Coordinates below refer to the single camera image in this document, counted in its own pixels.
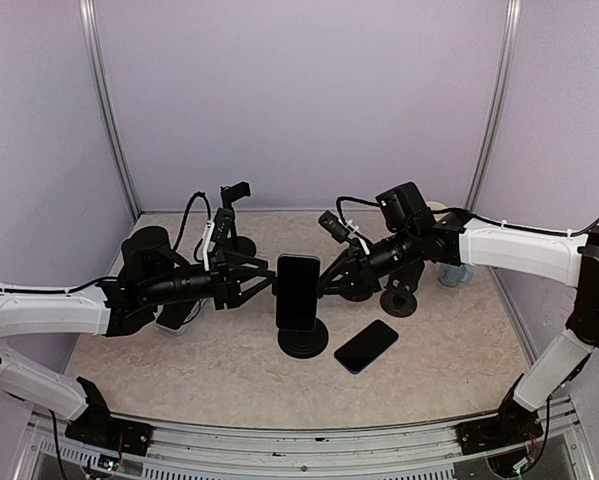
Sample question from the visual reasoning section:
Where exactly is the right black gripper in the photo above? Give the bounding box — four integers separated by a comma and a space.
315, 226, 419, 295

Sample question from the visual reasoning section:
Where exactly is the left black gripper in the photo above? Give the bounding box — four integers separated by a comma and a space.
143, 248, 276, 310

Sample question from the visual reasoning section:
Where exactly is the black pole phone stand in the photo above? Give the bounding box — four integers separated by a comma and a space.
277, 319, 329, 359
220, 181, 257, 257

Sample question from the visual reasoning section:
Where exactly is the teal phone black screen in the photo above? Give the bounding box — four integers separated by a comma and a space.
275, 254, 321, 333

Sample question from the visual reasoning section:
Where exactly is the blue phone black screen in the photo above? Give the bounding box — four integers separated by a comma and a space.
334, 319, 399, 375

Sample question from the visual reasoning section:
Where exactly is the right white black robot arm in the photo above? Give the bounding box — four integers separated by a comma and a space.
317, 182, 599, 444

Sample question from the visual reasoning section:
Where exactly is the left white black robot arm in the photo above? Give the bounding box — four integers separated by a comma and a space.
0, 226, 275, 445

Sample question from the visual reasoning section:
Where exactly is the black folding stand left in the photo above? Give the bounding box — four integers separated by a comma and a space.
339, 287, 375, 302

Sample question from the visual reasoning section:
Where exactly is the black folding stand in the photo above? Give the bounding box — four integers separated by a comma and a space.
339, 287, 375, 302
380, 261, 425, 318

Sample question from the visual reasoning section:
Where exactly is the black folding stand right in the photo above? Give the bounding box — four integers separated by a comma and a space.
380, 261, 425, 318

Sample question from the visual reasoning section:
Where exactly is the phone in white case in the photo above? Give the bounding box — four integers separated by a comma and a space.
156, 300, 203, 335

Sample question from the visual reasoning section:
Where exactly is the light blue mug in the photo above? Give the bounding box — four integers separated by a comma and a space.
437, 264, 474, 288

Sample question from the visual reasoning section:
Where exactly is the cream ceramic mug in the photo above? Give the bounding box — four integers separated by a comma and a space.
427, 201, 446, 211

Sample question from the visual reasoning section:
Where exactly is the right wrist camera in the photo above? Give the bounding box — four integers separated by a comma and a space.
318, 210, 370, 255

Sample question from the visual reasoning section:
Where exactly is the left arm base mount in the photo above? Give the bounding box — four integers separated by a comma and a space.
65, 412, 153, 457

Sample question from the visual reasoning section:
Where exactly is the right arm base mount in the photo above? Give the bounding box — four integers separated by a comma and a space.
456, 416, 544, 455

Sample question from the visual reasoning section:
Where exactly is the front aluminium rail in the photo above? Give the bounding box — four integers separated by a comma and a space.
16, 394, 598, 480

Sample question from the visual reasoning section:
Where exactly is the left aluminium frame post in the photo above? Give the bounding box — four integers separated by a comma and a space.
78, 0, 142, 221

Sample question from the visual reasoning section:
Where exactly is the aluminium frame post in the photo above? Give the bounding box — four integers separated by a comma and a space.
78, 0, 142, 221
465, 0, 522, 211

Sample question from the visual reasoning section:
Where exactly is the right aluminium frame post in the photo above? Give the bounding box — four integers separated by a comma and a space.
465, 0, 522, 211

